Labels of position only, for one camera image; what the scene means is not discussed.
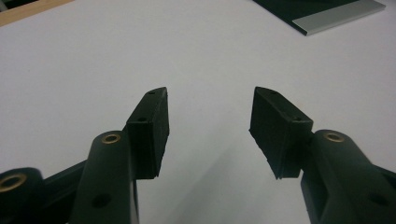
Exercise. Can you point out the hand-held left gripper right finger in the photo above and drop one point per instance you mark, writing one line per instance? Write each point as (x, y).
(336, 174)

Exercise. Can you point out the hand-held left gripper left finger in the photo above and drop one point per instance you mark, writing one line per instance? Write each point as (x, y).
(109, 174)

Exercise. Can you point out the black tray with silver edges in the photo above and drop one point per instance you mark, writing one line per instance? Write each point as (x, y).
(311, 12)

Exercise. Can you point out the white table cover sheet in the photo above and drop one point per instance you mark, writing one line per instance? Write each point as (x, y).
(199, 56)

